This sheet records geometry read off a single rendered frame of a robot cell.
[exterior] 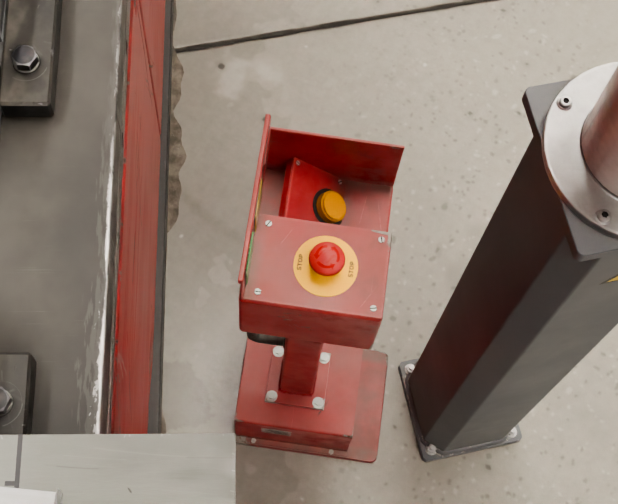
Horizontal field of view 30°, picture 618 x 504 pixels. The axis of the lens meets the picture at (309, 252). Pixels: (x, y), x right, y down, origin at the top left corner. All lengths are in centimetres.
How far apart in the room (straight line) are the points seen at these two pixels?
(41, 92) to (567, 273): 57
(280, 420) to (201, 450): 91
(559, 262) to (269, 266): 32
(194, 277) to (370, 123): 46
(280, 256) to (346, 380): 67
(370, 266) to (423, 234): 88
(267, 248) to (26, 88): 31
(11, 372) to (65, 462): 16
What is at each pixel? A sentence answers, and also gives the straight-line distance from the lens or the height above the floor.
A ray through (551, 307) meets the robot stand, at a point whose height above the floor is 80.
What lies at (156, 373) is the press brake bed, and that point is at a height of 5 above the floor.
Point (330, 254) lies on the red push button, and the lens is 123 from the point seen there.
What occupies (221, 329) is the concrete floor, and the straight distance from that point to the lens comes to 205.
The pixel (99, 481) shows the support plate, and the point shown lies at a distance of 98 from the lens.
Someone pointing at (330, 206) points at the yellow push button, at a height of 73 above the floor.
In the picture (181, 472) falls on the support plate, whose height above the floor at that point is 100.
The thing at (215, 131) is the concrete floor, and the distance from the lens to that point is 220.
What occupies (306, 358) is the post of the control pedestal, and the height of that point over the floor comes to 34.
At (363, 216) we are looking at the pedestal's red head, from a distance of 137.
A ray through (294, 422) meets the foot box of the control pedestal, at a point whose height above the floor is 12.
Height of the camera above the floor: 196
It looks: 69 degrees down
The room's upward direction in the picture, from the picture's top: 8 degrees clockwise
